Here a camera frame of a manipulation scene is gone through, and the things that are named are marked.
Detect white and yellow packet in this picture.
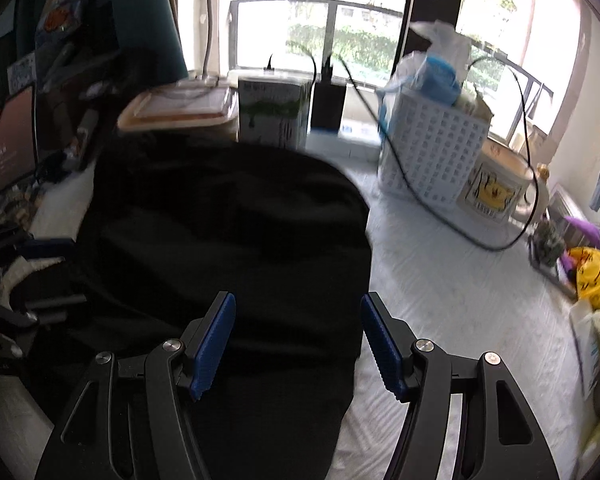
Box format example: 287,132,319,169
570,300,600,401

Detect white mug with yellow print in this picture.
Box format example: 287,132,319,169
457,140,551,226

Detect thin black cable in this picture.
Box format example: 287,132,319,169
285,41,320,82

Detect blue container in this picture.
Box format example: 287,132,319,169
422,55,463,106

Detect yellow plastic bag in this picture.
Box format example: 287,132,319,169
565,246,600,311

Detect white plastic basket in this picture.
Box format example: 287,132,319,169
377,87,496,208

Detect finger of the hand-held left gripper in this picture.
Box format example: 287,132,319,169
10,294,88,326
0,230,78,262

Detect purple object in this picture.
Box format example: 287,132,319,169
562,215,600,242

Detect clear plastic bag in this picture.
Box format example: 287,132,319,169
390,20,473,106

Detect black pants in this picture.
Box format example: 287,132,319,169
30,132,373,480

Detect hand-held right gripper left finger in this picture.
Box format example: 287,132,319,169
34,291,238,480

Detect teal curtain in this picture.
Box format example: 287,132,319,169
105,0,188,78

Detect white hanging cord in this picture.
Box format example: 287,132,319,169
201,0,217,80

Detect laptop screen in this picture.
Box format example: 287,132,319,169
0,85,38,196

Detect long black cable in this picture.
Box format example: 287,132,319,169
330,52,542,252

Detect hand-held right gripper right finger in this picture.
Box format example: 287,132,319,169
360,291,561,480

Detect beige lidded storage box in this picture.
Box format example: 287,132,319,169
117,77,238,133

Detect white and green carton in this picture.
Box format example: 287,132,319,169
236,74,313,151

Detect black power bank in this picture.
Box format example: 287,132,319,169
310,82,347,133

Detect white textured bedspread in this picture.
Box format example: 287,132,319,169
30,160,600,480

